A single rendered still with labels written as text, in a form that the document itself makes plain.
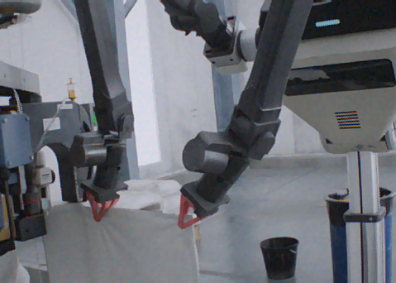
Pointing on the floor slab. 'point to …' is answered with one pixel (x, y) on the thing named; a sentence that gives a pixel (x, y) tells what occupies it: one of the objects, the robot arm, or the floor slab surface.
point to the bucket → (279, 256)
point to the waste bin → (336, 210)
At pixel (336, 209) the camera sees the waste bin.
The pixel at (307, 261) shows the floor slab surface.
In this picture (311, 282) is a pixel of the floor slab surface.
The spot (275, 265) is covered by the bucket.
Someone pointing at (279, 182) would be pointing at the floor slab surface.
